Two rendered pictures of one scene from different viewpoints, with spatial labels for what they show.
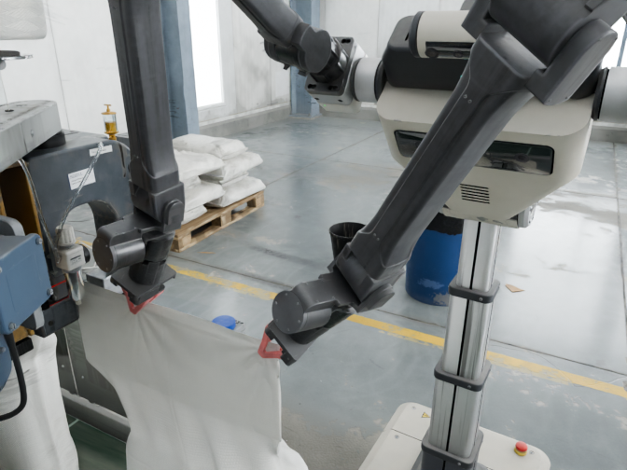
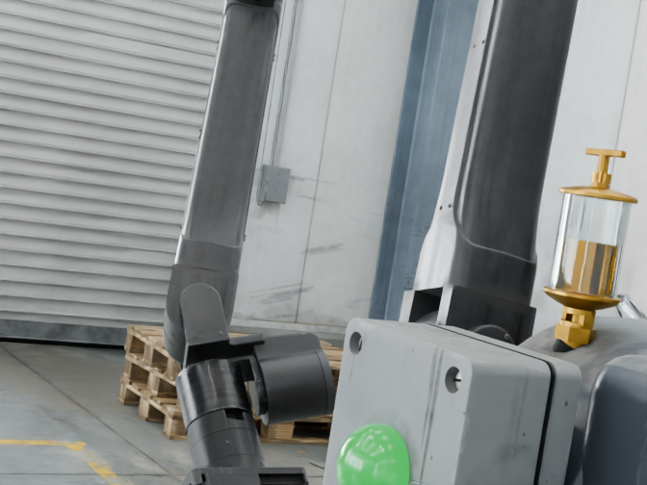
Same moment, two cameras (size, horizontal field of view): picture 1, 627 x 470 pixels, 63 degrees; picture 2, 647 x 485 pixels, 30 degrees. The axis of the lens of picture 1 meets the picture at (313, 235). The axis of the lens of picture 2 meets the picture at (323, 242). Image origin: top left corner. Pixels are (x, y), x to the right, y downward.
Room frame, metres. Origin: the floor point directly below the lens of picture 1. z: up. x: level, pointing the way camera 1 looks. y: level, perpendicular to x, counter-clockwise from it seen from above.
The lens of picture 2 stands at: (1.45, 0.56, 1.38)
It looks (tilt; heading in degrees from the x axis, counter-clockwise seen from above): 3 degrees down; 212
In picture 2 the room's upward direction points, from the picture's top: 9 degrees clockwise
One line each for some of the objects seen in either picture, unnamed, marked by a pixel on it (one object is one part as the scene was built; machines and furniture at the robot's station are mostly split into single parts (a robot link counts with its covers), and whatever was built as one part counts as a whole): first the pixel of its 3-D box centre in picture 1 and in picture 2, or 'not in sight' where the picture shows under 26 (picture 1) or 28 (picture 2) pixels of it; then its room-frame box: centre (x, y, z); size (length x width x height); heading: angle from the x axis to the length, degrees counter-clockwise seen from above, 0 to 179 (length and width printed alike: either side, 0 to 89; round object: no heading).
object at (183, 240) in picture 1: (187, 211); not in sight; (4.12, 1.09, 0.07); 1.20 x 0.82 x 0.14; 154
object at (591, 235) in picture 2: (110, 122); (589, 245); (1.03, 0.41, 1.37); 0.03 x 0.02 x 0.03; 62
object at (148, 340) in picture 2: not in sight; (254, 359); (-3.89, -3.08, 0.36); 1.20 x 0.82 x 0.14; 148
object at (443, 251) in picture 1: (441, 243); not in sight; (2.85, -0.78, 0.32); 0.51 x 0.48 x 0.65; 152
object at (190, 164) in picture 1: (178, 166); not in sight; (3.76, 1.03, 0.56); 0.66 x 0.42 x 0.15; 152
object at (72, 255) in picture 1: (72, 265); not in sight; (0.84, 0.44, 1.14); 0.05 x 0.04 x 0.16; 152
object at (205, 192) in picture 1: (180, 196); not in sight; (3.76, 1.04, 0.32); 0.66 x 0.43 x 0.15; 154
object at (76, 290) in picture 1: (75, 283); not in sight; (0.83, 0.44, 1.11); 0.03 x 0.03 x 0.06
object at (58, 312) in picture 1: (49, 312); not in sight; (0.84, 0.50, 1.04); 0.08 x 0.06 x 0.05; 152
